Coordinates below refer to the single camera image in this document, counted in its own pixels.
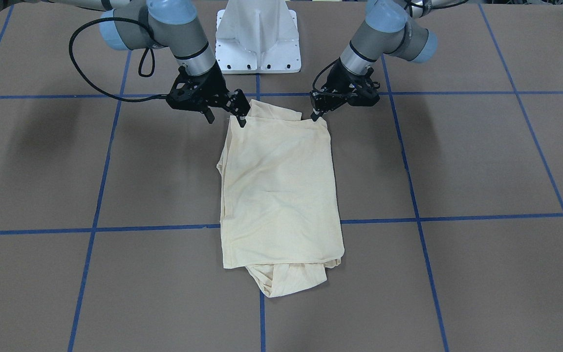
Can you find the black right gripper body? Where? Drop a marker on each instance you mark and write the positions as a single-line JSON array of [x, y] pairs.
[[212, 86]]

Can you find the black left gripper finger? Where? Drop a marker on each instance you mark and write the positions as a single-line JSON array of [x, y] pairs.
[[323, 102]]

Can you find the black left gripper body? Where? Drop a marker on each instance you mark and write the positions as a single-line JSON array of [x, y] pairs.
[[341, 79]]

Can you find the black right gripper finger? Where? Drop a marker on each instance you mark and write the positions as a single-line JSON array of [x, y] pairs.
[[207, 112], [238, 105]]

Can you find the beige long-sleeve printed shirt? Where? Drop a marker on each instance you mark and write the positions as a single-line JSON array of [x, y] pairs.
[[279, 215]]

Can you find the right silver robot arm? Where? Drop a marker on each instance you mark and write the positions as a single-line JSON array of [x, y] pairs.
[[155, 24]]

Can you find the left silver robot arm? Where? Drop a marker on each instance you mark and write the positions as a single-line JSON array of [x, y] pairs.
[[389, 28]]

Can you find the left gripper camera bracket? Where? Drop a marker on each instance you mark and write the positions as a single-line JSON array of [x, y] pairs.
[[364, 91]]

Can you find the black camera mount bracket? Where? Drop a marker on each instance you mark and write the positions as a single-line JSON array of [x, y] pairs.
[[185, 93]]

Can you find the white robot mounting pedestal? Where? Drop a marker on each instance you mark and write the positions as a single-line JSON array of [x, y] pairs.
[[257, 36]]

